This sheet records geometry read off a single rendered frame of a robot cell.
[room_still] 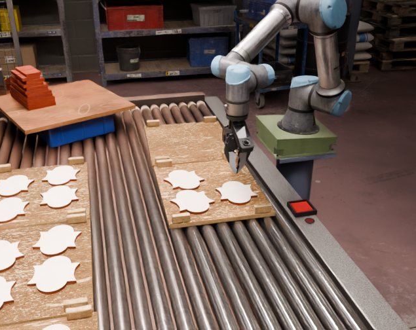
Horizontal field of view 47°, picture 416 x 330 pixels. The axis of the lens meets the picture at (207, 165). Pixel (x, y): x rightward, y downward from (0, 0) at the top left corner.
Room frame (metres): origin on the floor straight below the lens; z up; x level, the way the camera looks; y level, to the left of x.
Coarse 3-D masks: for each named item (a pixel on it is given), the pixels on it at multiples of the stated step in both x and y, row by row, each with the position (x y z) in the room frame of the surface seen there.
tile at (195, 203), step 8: (184, 192) 1.43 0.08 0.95; (192, 192) 1.43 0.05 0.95; (200, 192) 1.43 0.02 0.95; (176, 200) 1.37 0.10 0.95; (184, 200) 1.37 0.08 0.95; (192, 200) 1.37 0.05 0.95; (200, 200) 1.37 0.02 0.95; (208, 200) 1.37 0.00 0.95; (184, 208) 1.32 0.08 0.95; (192, 208) 1.32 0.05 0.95; (200, 208) 1.32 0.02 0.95; (208, 208) 1.33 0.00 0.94
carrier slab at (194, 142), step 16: (144, 128) 2.05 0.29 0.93; (160, 128) 2.03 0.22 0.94; (176, 128) 2.03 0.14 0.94; (192, 128) 2.03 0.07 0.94; (208, 128) 2.03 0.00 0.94; (160, 144) 1.85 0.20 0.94; (176, 144) 1.85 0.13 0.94; (192, 144) 1.85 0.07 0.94; (208, 144) 1.85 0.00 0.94; (224, 144) 1.85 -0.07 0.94; (176, 160) 1.70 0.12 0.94; (192, 160) 1.70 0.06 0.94; (208, 160) 1.70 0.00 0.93
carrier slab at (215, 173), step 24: (168, 168) 1.63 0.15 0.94; (192, 168) 1.63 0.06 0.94; (216, 168) 1.63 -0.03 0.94; (168, 192) 1.44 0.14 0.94; (216, 192) 1.44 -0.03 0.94; (168, 216) 1.29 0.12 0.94; (192, 216) 1.29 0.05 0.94; (216, 216) 1.29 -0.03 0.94; (240, 216) 1.30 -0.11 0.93; (264, 216) 1.31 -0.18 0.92
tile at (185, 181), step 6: (174, 174) 1.56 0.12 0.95; (180, 174) 1.56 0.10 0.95; (186, 174) 1.56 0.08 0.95; (192, 174) 1.56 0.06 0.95; (168, 180) 1.51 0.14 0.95; (174, 180) 1.51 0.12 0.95; (180, 180) 1.51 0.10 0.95; (186, 180) 1.51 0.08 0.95; (192, 180) 1.51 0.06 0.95; (198, 180) 1.51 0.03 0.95; (174, 186) 1.47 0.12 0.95; (180, 186) 1.47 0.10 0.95; (186, 186) 1.47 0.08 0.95; (192, 186) 1.47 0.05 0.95; (198, 186) 1.48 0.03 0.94
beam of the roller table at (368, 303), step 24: (216, 96) 2.54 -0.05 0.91; (264, 168) 1.67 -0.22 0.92; (288, 192) 1.48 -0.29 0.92; (288, 216) 1.34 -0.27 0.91; (312, 216) 1.33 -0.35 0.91; (312, 240) 1.19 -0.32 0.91; (336, 240) 1.19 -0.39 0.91; (336, 264) 1.08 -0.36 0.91; (360, 288) 0.98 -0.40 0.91; (360, 312) 0.90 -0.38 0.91; (384, 312) 0.89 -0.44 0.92
